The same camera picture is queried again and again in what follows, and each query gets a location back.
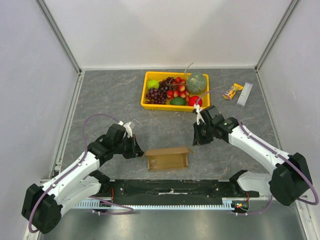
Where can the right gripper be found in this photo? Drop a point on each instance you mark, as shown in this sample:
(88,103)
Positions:
(200,131)

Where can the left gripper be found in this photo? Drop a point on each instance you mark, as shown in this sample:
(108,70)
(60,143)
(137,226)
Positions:
(135,150)

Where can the brown cardboard box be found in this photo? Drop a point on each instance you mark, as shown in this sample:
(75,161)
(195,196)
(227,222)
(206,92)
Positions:
(168,158)

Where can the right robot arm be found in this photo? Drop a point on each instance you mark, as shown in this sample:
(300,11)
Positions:
(288,176)

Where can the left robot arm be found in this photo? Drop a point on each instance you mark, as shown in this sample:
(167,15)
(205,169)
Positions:
(44,205)

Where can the grey slim box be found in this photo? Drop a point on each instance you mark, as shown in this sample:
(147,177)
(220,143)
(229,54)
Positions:
(245,92)

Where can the red tomato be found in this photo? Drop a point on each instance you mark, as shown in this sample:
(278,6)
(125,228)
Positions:
(195,100)

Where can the green avocado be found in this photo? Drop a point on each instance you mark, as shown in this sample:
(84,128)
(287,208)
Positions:
(178,101)

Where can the red strawberry cluster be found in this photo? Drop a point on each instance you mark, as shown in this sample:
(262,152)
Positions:
(176,87)

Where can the yellow candy bar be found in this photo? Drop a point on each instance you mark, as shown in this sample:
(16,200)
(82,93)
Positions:
(231,92)

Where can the green netted melon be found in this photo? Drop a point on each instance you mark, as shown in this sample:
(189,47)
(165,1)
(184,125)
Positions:
(196,83)

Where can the purple grape bunch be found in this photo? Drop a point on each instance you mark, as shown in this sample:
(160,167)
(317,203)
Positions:
(157,96)

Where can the green apple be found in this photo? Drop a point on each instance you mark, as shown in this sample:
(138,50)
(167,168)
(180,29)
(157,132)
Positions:
(152,84)

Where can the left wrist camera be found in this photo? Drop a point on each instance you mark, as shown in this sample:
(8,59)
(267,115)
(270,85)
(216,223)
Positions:
(128,127)

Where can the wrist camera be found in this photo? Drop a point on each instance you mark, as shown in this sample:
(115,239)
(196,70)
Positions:
(197,110)
(128,127)

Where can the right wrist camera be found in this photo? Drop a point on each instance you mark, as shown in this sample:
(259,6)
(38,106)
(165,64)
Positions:
(197,110)

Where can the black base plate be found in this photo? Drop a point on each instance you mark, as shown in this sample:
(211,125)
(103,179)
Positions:
(172,192)

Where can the slotted cable duct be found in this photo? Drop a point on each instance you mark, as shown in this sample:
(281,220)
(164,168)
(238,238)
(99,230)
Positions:
(95,204)

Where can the right aluminium frame post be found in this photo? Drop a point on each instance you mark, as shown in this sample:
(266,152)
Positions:
(276,33)

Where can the aluminium frame post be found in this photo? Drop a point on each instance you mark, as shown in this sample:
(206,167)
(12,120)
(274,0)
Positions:
(58,34)
(276,33)

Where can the left aluminium frame post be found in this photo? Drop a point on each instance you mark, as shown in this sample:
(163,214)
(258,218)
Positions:
(58,34)

